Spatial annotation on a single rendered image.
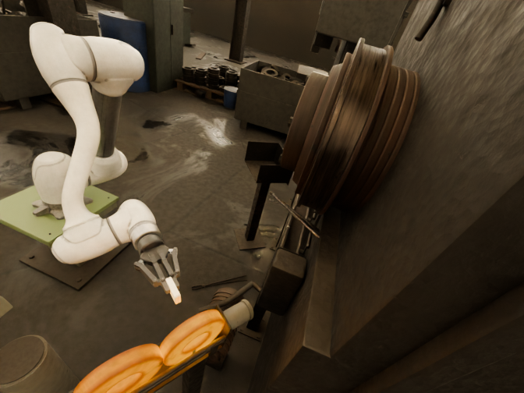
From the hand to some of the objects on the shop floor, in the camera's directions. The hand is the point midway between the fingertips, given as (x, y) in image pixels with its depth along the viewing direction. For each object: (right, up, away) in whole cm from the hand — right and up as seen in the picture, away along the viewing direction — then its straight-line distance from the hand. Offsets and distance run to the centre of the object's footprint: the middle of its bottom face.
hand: (173, 290), depth 65 cm
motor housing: (0, -55, +48) cm, 73 cm away
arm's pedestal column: (-84, -7, +80) cm, 116 cm away
